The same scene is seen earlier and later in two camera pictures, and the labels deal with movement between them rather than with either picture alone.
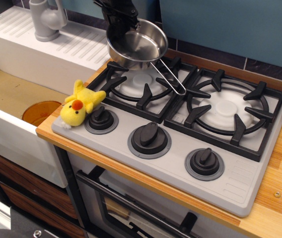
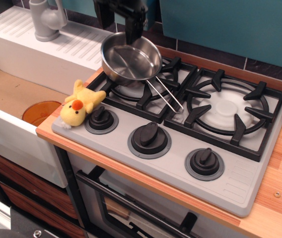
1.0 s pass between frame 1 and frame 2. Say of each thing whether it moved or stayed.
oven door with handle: stayed
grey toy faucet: stayed
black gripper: moved
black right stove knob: stayed
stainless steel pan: moved
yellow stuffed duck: stayed
